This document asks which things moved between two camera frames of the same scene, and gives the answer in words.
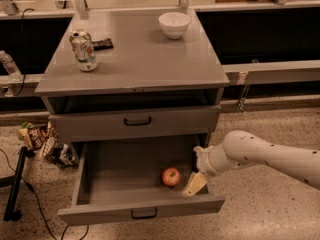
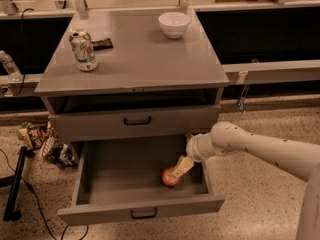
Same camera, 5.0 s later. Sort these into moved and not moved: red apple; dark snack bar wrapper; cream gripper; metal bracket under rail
Moved: cream gripper
Not moved: red apple; dark snack bar wrapper; metal bracket under rail
